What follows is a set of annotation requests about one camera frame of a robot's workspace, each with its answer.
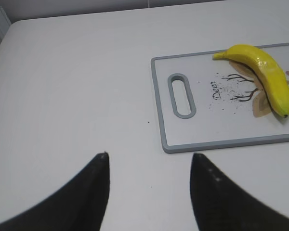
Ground yellow plastic banana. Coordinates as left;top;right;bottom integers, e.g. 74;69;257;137
212;44;289;118

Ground white deer cutting board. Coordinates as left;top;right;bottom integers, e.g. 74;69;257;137
151;43;289;153

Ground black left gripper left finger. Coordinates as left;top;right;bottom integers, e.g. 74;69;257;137
0;152;110;231

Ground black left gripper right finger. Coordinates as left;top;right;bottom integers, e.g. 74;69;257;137
190;153;289;231

